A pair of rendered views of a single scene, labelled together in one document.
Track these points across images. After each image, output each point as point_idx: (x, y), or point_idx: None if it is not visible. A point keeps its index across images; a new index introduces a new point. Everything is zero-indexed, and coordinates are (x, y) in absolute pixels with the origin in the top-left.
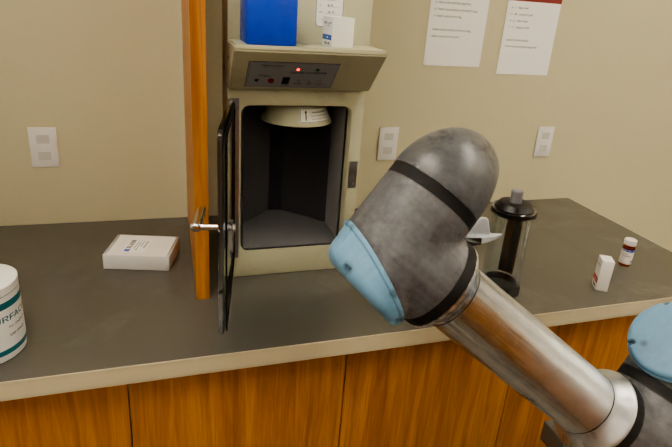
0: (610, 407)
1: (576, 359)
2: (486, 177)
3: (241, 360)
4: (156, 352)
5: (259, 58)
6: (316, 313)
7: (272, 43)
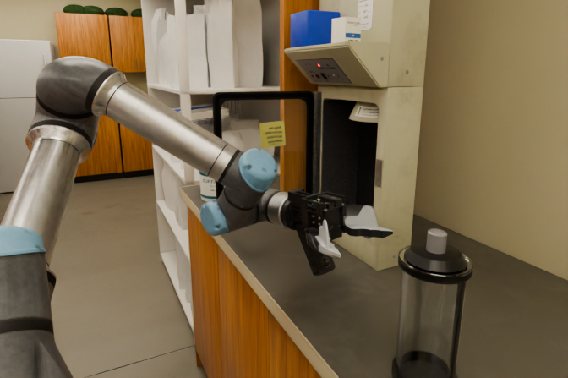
0: None
1: (11, 215)
2: (41, 77)
3: (227, 250)
4: None
5: (297, 57)
6: (285, 263)
7: (298, 45)
